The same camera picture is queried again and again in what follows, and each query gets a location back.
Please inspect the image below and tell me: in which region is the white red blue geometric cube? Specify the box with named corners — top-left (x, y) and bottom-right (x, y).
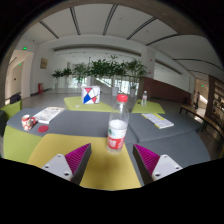
top-left (81, 85), bottom-right (102, 105)

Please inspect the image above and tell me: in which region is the wooden shelf unit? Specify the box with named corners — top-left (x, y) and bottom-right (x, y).
top-left (205, 75), bottom-right (224, 128)

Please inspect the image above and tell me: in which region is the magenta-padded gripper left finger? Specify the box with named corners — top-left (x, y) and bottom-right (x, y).
top-left (41, 142), bottom-right (93, 186)

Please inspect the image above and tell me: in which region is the lime green cube seat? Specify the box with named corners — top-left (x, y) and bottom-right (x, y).
top-left (0, 99), bottom-right (23, 121)

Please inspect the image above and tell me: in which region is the group of potted plants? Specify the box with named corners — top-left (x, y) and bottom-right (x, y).
top-left (51, 55), bottom-right (149, 98)

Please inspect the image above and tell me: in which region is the yellow-edged booklet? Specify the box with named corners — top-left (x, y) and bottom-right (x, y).
top-left (140, 112), bottom-right (175, 130)

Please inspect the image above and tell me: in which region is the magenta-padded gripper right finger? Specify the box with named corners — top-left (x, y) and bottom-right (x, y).
top-left (132, 143), bottom-right (184, 187)

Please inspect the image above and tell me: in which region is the black bag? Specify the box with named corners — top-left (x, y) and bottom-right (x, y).
top-left (9, 93), bottom-right (22, 105)

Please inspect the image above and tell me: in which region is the small clear drink bottle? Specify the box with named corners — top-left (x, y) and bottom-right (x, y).
top-left (140, 90), bottom-right (148, 107)

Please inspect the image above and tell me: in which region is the white printed magazine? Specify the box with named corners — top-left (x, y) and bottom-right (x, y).
top-left (32, 106), bottom-right (66, 125)

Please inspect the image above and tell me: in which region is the large lime green low table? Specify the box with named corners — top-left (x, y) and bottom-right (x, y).
top-left (63, 95), bottom-right (116, 113)

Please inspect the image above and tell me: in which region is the dark grey cube seat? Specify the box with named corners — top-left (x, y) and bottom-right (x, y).
top-left (0, 110), bottom-right (7, 137)

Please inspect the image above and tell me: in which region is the red floral mug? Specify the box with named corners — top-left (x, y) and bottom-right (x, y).
top-left (20, 114), bottom-right (38, 132)

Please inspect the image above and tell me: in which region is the yellow wall plaque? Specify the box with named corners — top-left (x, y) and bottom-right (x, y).
top-left (39, 57), bottom-right (49, 70)

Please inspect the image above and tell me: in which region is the person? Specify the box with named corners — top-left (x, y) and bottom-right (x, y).
top-left (194, 91), bottom-right (202, 110)

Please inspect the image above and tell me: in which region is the flat round red coaster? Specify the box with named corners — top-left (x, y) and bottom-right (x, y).
top-left (37, 124), bottom-right (50, 134)

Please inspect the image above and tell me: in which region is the red fire extinguisher cabinet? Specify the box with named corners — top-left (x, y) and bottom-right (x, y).
top-left (37, 82), bottom-right (45, 95)

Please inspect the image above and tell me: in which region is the long wooden bench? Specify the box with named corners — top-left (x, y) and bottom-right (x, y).
top-left (179, 103), bottom-right (224, 134)

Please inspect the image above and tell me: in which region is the clear red-capped water bottle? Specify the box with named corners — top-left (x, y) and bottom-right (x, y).
top-left (106, 93), bottom-right (130, 155)

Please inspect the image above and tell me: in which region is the small lime green low table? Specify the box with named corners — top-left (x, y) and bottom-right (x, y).
top-left (130, 99), bottom-right (166, 115)

